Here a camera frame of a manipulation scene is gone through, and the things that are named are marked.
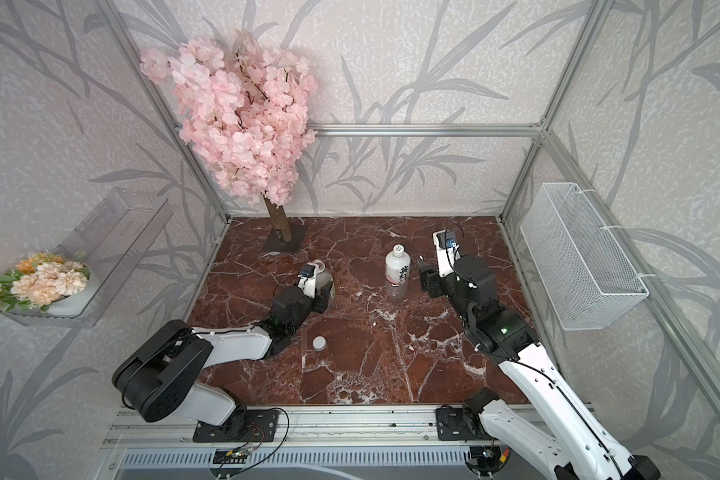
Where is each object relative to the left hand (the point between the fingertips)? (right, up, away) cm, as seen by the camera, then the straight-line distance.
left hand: (324, 280), depth 89 cm
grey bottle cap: (-1, -18, -3) cm, 19 cm away
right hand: (+30, +9, -20) cm, 37 cm away
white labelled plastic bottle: (+22, +3, -5) cm, 22 cm away
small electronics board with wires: (-20, -40, -19) cm, 49 cm away
